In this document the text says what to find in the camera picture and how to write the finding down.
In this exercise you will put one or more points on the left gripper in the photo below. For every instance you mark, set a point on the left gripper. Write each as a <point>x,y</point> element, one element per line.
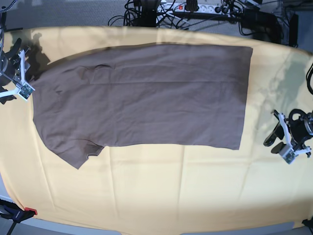
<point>301,130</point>

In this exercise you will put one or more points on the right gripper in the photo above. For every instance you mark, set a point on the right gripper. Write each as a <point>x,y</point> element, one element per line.
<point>10,66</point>

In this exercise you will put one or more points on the brown T-shirt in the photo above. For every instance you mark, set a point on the brown T-shirt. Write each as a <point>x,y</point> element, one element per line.
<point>156,94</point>

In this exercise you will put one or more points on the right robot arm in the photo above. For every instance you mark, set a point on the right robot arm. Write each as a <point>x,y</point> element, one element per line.
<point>24,65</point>

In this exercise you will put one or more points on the black clamp right corner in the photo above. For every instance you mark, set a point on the black clamp right corner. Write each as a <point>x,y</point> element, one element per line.
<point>309,224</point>

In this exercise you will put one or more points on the black upright panel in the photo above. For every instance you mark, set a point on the black upright panel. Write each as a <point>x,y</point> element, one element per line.
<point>293,31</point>

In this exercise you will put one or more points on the black power adapter box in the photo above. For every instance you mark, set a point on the black power adapter box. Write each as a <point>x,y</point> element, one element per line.
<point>257,17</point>

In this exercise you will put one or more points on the white power strip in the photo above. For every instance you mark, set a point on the white power strip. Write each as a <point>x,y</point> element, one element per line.
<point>170,7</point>

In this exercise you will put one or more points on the black clamp with red tip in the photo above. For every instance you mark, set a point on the black clamp with red tip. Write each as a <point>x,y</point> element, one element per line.
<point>11,211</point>

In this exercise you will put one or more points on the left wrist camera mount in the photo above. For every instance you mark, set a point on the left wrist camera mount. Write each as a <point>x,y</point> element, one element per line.
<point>288,144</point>

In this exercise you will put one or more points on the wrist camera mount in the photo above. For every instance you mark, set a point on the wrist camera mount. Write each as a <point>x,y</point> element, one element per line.
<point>9,92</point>
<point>288,144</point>

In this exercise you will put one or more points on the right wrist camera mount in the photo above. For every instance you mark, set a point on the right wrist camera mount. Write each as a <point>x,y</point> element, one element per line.
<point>9,92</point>

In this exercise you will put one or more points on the black table post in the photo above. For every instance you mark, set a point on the black table post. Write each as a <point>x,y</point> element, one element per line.
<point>148,13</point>

